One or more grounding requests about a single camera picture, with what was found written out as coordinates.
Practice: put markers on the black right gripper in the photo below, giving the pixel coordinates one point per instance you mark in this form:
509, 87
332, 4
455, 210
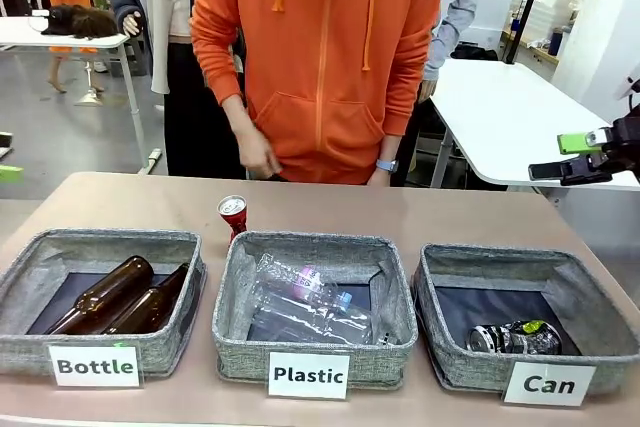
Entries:
625, 147

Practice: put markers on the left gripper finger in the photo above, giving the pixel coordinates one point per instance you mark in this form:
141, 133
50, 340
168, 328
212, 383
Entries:
10, 173
6, 140

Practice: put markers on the brown glass bottle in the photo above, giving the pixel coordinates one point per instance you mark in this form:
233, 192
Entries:
110, 292
155, 302

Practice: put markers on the crushed black can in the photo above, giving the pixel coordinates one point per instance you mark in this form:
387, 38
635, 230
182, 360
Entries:
515, 339

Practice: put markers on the clear crushed plastic bottle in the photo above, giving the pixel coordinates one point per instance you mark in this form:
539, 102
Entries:
320, 324

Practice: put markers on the clear bottle purple label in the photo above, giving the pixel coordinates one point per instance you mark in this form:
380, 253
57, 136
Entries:
295, 282

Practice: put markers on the person's left forearm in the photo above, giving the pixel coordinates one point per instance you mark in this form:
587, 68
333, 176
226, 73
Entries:
387, 147

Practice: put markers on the person's right forearm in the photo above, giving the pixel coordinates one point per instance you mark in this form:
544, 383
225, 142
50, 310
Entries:
240, 117

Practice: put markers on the grey fabric basket bottle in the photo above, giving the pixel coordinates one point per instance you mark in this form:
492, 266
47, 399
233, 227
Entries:
30, 347

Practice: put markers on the red drink can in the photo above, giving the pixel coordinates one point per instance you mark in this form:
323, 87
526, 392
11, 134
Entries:
234, 217

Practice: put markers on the white Can label card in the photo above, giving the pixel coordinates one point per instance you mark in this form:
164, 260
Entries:
549, 384

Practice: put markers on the grey fabric basket can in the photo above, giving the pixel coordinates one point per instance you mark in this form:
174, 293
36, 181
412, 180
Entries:
465, 362

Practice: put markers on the grey fabric basket plastic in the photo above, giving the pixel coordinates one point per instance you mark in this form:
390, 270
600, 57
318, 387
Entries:
310, 357

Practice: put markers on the bystander's pale hand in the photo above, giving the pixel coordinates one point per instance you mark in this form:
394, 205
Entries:
132, 23

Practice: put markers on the person's left hand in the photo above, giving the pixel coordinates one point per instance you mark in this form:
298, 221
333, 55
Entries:
382, 179

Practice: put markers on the person's right hand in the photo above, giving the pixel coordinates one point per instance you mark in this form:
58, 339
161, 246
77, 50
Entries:
260, 157

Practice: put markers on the large white table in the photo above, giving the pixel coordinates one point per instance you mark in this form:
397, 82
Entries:
510, 112

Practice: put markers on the silver stand base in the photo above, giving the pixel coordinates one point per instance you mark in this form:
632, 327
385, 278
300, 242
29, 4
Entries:
90, 94

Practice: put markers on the white table with legs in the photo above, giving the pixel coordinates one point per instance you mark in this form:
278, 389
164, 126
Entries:
20, 32

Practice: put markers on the dark blue bottle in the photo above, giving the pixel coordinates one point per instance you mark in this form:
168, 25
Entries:
555, 42

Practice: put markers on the black furry item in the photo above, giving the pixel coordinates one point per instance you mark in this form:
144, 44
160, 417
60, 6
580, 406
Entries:
80, 21

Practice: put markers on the black pole stand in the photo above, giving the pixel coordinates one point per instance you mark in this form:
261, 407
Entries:
522, 12

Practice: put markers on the white box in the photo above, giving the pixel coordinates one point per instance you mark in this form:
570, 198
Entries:
487, 17

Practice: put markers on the bystander in navy coat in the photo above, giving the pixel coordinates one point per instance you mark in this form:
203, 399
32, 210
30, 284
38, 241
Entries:
175, 97

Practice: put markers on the light blue wrist watch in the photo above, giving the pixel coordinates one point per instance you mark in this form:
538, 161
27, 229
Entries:
387, 165

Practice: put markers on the white Bottle label card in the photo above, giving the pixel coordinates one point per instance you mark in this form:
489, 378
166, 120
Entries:
95, 366

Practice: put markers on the person in orange hoodie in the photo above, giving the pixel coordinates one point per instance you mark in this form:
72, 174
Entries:
320, 62

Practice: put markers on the white Plastic label card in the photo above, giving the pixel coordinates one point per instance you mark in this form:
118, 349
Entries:
308, 375

